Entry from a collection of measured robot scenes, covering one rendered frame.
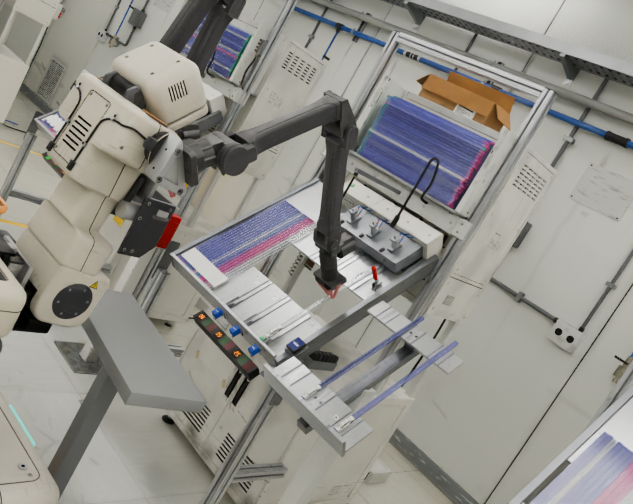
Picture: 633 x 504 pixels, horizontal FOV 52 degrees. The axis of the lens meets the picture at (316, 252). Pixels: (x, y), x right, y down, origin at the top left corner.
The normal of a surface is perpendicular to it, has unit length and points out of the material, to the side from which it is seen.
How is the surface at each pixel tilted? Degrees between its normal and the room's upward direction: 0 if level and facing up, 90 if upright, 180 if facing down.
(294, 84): 90
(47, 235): 82
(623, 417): 44
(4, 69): 90
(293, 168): 90
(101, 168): 90
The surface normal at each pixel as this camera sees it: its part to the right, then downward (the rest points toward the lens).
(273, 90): 0.62, 0.47
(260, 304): -0.08, -0.75
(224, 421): -0.61, -0.21
